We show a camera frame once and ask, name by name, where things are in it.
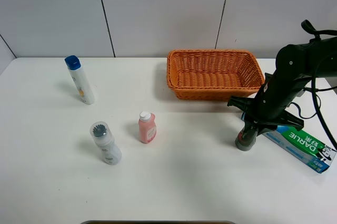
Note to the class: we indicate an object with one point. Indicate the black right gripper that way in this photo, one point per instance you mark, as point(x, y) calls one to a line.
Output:
point(267, 108)

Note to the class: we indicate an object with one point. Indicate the black tube with grey cap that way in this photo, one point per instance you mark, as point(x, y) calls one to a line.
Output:
point(246, 138)

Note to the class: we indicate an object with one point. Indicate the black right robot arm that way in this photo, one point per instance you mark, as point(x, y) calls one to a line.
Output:
point(295, 65)

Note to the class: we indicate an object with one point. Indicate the green Darlie toothpaste box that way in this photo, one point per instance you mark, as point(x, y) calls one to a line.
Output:
point(306, 148)

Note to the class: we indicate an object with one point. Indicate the orange woven plastic basket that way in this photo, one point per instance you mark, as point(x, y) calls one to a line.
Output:
point(213, 75)

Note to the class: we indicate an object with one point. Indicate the small pink bottle white cap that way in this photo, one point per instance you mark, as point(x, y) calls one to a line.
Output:
point(147, 127)

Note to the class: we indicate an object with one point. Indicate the white bottle with clear cap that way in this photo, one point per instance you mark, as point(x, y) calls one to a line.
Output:
point(105, 141)

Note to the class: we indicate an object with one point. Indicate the white bottle with blue cap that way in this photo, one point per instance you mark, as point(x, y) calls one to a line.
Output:
point(80, 80)

